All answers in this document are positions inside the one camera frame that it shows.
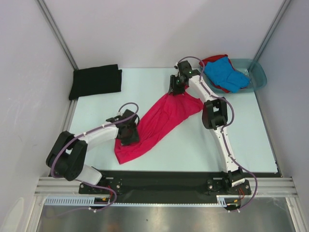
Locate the pink t shirt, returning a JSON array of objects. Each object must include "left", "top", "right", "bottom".
[{"left": 114, "top": 93, "right": 204, "bottom": 164}]

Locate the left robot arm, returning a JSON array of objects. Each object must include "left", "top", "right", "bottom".
[{"left": 46, "top": 109, "right": 140, "bottom": 193}]

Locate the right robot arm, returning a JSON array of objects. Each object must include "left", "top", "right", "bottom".
[{"left": 168, "top": 59, "right": 245, "bottom": 194}]

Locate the red t shirt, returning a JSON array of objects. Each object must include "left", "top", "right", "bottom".
[{"left": 199, "top": 54, "right": 230, "bottom": 93}]

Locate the blue t shirt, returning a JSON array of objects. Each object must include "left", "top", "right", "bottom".
[{"left": 204, "top": 57, "right": 250, "bottom": 93}]

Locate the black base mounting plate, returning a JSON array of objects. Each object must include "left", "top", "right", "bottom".
[{"left": 48, "top": 169, "right": 283, "bottom": 205}]

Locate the folded black t shirt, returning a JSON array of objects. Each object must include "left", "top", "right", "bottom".
[{"left": 69, "top": 64, "right": 122, "bottom": 101}]

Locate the teal plastic basin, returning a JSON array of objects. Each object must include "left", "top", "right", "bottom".
[{"left": 204, "top": 58, "right": 267, "bottom": 94}]

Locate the right aluminium corner post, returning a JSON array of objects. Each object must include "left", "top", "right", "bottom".
[{"left": 253, "top": 0, "right": 294, "bottom": 62}]

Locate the aluminium corner post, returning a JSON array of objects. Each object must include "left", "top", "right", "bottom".
[
  {"left": 253, "top": 0, "right": 294, "bottom": 62},
  {"left": 35, "top": 0, "right": 78, "bottom": 70}
]

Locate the aluminium front rail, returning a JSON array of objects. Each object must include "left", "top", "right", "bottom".
[{"left": 34, "top": 177, "right": 298, "bottom": 209}]

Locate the left aluminium corner post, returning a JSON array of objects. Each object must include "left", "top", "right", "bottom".
[{"left": 35, "top": 0, "right": 78, "bottom": 70}]

